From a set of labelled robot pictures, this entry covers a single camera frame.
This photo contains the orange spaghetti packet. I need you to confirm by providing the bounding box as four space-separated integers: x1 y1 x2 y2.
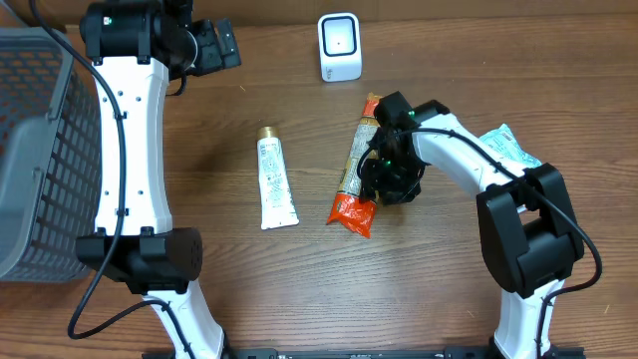
327 93 381 238

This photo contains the white barcode scanner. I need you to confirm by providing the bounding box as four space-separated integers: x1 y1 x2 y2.
317 12 363 83

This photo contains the teal snack packet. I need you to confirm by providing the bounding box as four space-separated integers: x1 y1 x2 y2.
479 124 541 168

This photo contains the grey plastic basket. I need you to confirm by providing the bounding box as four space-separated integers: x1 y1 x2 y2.
1 28 101 282

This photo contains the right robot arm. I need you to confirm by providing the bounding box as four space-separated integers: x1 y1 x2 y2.
357 92 584 358

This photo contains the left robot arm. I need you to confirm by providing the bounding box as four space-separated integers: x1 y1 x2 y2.
76 1 240 358

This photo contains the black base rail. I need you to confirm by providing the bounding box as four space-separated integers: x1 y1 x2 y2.
142 346 587 359

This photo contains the white tube gold cap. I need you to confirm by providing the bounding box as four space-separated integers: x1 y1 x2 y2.
257 127 299 230

